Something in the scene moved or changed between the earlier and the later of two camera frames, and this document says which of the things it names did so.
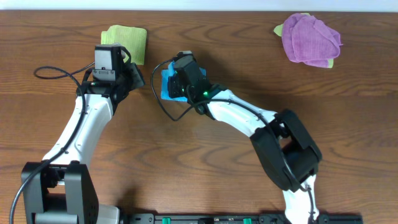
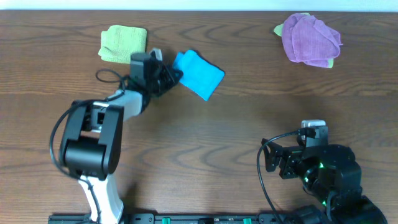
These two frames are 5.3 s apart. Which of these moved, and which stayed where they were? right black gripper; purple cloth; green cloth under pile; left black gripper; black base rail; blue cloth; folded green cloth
Moved: left black gripper; blue cloth; right black gripper
Stayed: black base rail; folded green cloth; purple cloth; green cloth under pile
